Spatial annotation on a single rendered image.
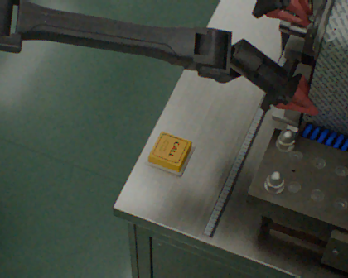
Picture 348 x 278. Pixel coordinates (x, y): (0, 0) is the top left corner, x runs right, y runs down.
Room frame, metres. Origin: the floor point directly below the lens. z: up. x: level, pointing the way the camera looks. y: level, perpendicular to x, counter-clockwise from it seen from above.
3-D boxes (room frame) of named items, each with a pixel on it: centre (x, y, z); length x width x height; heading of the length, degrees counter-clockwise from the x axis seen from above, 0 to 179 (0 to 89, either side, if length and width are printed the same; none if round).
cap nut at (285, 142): (0.83, -0.22, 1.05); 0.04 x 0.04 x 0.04
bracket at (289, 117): (0.99, -0.25, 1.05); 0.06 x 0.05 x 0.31; 68
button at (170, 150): (0.88, 0.00, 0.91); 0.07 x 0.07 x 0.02; 68
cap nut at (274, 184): (0.73, -0.19, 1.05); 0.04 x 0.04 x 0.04
